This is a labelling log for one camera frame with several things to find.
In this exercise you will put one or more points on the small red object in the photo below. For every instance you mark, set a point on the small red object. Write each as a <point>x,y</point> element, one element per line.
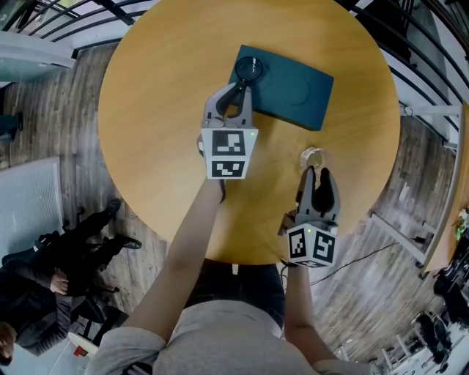
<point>80,351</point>

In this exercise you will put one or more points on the small flower bunch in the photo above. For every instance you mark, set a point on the small flower bunch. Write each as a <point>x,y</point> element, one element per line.
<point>463,223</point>

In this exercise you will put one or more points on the dark glass cup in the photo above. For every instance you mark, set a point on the dark glass cup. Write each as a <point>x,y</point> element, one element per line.
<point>249,67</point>

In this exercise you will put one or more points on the person's grey shirt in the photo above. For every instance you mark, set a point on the person's grey shirt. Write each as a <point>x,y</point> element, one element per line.
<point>234,344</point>

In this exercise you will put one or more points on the person's left forearm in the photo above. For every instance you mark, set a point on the person's left forearm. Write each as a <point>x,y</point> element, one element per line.
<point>183,256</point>

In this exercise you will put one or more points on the round wooden table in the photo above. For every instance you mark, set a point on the round wooden table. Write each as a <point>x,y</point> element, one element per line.
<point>157,110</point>

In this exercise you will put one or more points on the person's right forearm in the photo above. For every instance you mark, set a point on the person's right forearm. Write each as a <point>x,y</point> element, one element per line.
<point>300,304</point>

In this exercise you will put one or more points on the white panel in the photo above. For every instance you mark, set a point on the white panel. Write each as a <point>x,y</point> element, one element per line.
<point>29,205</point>

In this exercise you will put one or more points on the black metal railing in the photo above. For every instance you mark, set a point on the black metal railing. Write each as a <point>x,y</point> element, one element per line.
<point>399,22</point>

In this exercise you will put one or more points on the small round white table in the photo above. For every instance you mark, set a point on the small round white table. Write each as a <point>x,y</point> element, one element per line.
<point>82,340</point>

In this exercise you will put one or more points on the black office chair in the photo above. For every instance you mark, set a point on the black office chair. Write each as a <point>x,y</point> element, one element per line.
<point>95,315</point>

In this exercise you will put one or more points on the black swivel chair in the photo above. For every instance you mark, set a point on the black swivel chair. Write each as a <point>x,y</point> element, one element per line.
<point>454,293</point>

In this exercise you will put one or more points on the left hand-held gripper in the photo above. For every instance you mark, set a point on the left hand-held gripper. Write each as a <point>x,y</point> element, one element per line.
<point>229,146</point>

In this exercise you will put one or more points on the rectangular wooden desk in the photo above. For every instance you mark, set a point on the rectangular wooden desk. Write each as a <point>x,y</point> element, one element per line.
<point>445,219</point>

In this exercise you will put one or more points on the clear glass cup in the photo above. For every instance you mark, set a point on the clear glass cup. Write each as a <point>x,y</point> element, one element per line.
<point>313,155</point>

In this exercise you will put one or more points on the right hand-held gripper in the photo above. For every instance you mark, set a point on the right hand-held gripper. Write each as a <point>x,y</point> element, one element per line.
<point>322,245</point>

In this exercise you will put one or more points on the white paper scrap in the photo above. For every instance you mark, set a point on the white paper scrap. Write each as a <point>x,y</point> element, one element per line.
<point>404,191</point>

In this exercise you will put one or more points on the dark teal tray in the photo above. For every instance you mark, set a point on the dark teal tray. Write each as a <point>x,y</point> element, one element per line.
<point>293,95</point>

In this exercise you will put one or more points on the person's dark trousers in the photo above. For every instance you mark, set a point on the person's dark trousers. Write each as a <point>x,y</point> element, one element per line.
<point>253,285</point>

